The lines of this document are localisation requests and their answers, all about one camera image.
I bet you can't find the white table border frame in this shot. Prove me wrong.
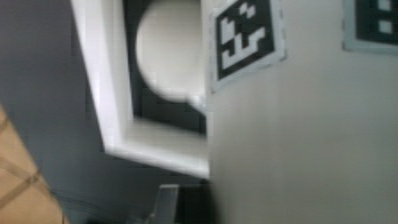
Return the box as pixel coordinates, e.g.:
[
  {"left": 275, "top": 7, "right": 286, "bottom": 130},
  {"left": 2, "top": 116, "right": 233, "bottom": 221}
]
[{"left": 71, "top": 0, "right": 210, "bottom": 179}]

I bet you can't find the white lamp bulb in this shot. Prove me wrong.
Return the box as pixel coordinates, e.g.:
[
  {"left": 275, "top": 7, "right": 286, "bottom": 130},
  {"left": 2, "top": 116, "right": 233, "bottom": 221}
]
[{"left": 135, "top": 0, "right": 206, "bottom": 111}]

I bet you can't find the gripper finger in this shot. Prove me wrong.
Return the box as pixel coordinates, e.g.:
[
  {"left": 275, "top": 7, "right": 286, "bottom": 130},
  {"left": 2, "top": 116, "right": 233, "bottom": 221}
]
[{"left": 146, "top": 184, "right": 204, "bottom": 224}]

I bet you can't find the white lamp shade cone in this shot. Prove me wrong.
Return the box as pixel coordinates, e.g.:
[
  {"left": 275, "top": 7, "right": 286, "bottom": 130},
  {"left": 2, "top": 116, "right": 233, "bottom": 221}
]
[{"left": 210, "top": 0, "right": 398, "bottom": 224}]

